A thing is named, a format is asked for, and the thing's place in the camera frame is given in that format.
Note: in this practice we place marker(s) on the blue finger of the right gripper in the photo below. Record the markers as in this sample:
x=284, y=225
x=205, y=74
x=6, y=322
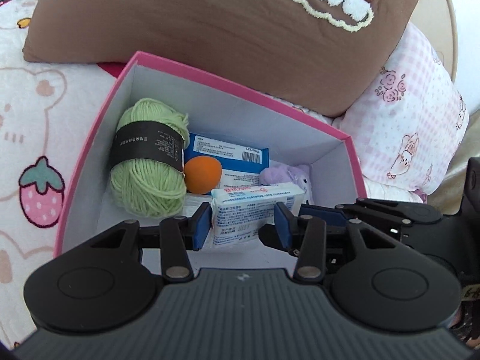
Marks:
x=322, y=213
x=268, y=236

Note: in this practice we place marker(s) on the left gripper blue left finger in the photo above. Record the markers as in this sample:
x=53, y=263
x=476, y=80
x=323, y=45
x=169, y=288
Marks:
x=177, y=236

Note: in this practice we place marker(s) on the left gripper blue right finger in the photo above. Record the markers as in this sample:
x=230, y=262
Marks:
x=307, y=235

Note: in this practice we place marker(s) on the white blue soap box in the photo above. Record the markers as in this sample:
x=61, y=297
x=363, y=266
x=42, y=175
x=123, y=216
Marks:
x=240, y=212

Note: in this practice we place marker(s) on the purple plush toy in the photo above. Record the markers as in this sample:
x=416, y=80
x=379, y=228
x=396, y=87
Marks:
x=298, y=175

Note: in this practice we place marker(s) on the green yarn ball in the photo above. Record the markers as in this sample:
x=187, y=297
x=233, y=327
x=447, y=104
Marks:
x=147, y=159

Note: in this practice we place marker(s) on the orange makeup sponge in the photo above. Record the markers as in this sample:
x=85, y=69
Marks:
x=202, y=174

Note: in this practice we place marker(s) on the blue wet wipes pack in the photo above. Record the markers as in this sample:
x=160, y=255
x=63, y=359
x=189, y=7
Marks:
x=241, y=165

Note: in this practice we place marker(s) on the clear box of floss picks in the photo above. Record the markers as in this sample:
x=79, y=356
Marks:
x=192, y=202

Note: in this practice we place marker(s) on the pink cardboard box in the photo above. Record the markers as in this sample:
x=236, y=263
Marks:
x=217, y=109

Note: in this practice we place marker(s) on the pink checkered cartoon pillow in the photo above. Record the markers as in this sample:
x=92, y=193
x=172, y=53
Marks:
x=408, y=124

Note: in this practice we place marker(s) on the brown embroidered pillow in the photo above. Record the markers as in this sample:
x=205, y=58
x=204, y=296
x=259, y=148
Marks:
x=320, y=54

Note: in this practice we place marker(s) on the white cartoon bear blanket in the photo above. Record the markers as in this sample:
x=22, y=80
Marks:
x=46, y=113

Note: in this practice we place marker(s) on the beige bed headboard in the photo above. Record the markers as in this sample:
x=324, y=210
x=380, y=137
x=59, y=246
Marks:
x=437, y=20

